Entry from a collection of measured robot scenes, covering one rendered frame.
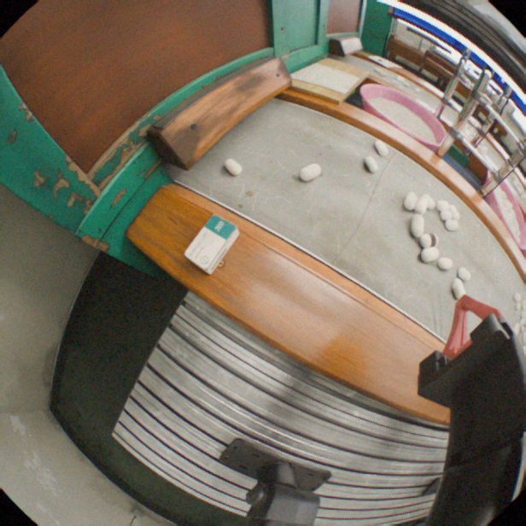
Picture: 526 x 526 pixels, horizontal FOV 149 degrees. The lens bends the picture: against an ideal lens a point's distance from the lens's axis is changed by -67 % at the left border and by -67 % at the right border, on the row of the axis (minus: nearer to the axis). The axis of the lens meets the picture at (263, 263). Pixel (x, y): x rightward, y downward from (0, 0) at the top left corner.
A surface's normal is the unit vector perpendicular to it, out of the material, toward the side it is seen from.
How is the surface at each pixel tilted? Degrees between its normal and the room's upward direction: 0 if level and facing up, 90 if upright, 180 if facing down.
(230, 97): 67
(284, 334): 0
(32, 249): 90
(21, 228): 90
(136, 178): 90
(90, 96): 90
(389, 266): 0
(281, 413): 0
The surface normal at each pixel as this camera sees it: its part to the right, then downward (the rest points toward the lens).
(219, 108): 0.75, 0.36
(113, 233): 0.84, 0.50
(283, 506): 0.40, -0.86
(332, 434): -0.05, -0.29
